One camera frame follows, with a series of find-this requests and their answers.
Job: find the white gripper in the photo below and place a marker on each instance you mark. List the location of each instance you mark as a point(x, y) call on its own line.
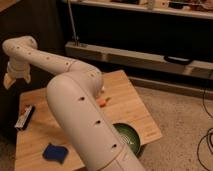
point(16, 70)

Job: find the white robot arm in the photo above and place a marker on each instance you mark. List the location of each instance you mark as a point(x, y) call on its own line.
point(71, 96)

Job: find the metal pole stand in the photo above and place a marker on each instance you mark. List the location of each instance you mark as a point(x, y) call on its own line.
point(75, 36)

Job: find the blue sponge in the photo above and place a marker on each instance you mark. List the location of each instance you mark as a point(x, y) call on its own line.
point(55, 153)

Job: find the orange carrot toy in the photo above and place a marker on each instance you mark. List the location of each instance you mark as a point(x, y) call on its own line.
point(103, 102)

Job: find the green bowl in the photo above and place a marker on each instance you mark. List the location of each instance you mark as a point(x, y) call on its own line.
point(130, 136)

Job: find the cluttered shelf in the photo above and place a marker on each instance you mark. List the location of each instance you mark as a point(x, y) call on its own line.
point(202, 9)

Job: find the grey metal rail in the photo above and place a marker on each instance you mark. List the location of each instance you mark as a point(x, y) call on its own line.
point(138, 60)

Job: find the black handle on rail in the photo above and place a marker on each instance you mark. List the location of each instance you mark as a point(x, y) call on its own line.
point(177, 61)

